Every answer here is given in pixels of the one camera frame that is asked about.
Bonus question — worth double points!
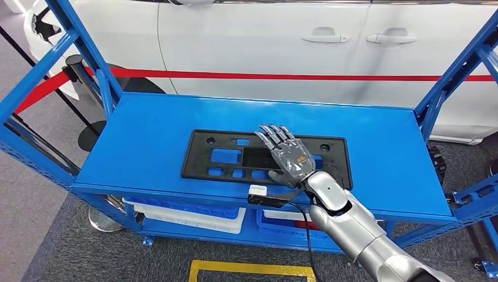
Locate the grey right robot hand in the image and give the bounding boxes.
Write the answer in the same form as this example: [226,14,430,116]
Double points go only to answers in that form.
[254,124,317,190]

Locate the black plastic panel part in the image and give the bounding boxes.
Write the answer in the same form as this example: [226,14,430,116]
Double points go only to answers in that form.
[180,129,354,191]

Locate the blue metal shelf rack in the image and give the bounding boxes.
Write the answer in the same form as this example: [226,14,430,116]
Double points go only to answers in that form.
[0,0,498,256]
[475,216,498,280]

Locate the white plastic bin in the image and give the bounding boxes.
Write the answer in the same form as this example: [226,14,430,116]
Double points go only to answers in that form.
[134,213,247,236]
[263,209,313,223]
[124,200,247,229]

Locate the yellow floor tape square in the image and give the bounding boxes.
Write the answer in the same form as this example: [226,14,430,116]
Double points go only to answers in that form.
[188,259,317,282]

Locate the white car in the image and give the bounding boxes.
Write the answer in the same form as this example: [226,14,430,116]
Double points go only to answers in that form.
[22,0,498,146]

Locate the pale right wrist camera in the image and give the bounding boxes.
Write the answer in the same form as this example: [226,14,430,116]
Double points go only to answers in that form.
[247,184,298,209]

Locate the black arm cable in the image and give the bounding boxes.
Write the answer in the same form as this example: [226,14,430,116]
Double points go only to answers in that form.
[285,197,324,282]

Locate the black stanchion post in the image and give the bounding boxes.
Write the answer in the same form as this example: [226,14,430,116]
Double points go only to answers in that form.
[0,25,109,153]

